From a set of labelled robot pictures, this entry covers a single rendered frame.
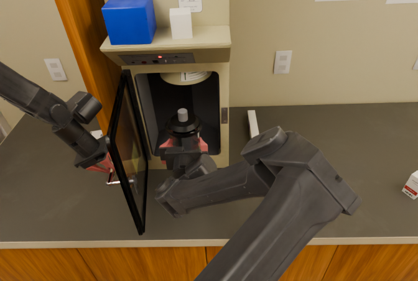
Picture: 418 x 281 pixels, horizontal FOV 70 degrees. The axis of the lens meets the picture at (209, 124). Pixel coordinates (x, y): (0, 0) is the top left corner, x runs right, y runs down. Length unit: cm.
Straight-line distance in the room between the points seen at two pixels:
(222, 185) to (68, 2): 54
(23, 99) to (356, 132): 123
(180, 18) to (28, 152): 98
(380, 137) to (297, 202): 116
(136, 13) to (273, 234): 57
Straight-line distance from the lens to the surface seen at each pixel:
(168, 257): 118
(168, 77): 96
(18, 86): 70
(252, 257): 31
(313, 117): 146
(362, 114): 156
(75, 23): 81
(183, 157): 82
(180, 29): 76
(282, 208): 31
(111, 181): 84
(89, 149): 81
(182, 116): 84
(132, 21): 75
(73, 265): 133
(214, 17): 83
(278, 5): 130
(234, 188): 48
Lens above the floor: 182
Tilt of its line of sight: 40 degrees down
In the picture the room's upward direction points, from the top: 3 degrees counter-clockwise
